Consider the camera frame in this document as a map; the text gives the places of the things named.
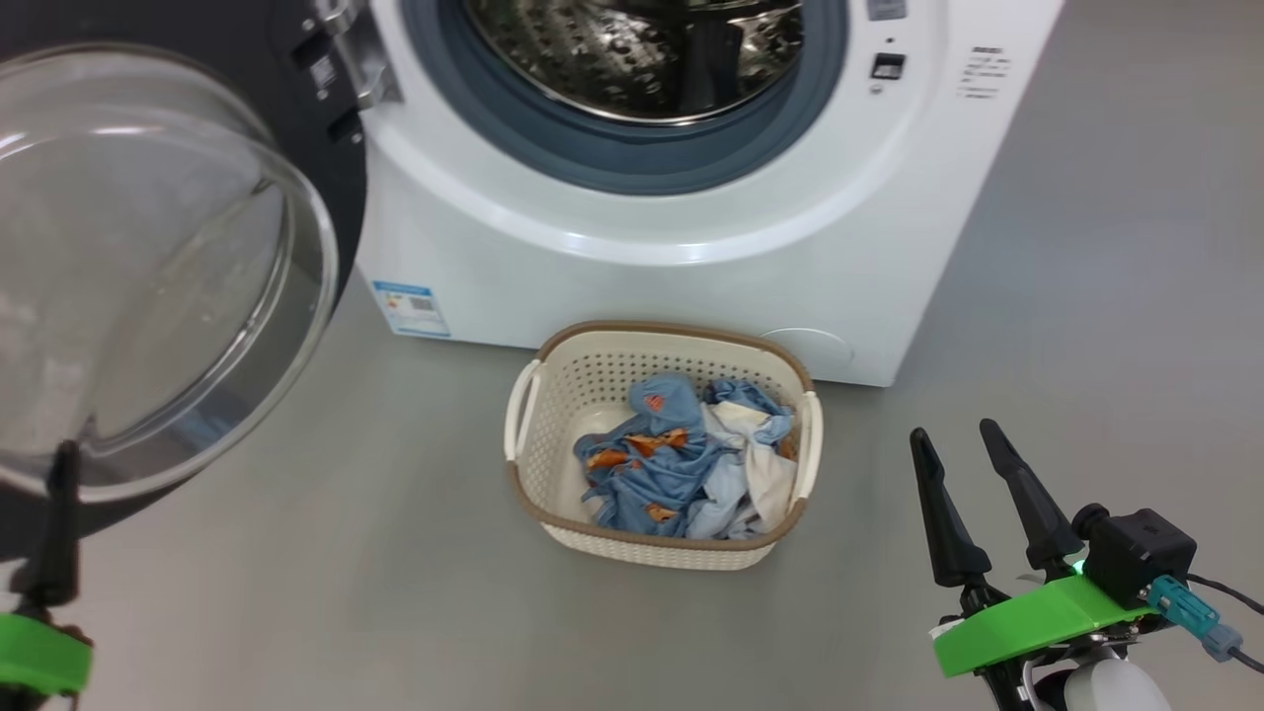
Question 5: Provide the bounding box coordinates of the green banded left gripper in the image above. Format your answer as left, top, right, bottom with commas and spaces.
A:
0, 439, 95, 711

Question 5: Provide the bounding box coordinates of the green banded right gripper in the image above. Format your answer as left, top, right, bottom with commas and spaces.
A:
909, 419, 1156, 711

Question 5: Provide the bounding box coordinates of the white and light blue garment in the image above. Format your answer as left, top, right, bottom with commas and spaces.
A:
686, 378, 799, 540

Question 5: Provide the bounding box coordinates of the round black glass washer door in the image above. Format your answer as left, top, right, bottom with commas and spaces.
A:
0, 0, 368, 564

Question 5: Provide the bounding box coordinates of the blue garment with orange print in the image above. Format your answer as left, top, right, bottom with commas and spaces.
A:
574, 372, 727, 537

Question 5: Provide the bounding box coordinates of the white front-load washing machine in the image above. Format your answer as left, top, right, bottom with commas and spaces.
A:
351, 0, 1067, 388

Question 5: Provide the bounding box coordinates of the grey rubber door gasket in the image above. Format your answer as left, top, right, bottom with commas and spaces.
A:
400, 0, 850, 197

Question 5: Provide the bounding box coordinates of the silver metal door hinge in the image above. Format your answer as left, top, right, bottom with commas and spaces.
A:
314, 0, 404, 110

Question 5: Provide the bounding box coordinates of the stainless steel washing machine drum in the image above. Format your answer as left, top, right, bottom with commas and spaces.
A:
464, 0, 804, 126

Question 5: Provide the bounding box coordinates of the round white filter cover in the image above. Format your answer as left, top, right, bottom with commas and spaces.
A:
758, 328, 855, 371

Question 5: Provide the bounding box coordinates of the blue energy label sticker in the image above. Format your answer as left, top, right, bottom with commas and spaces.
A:
371, 280, 451, 339

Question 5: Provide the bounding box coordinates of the cream perforated laundry basket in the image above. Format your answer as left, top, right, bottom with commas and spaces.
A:
504, 320, 825, 572

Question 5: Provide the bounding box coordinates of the teal cable connector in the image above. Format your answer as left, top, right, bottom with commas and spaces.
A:
1147, 576, 1245, 663

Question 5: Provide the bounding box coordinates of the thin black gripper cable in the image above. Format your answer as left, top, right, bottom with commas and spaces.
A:
1188, 574, 1264, 674

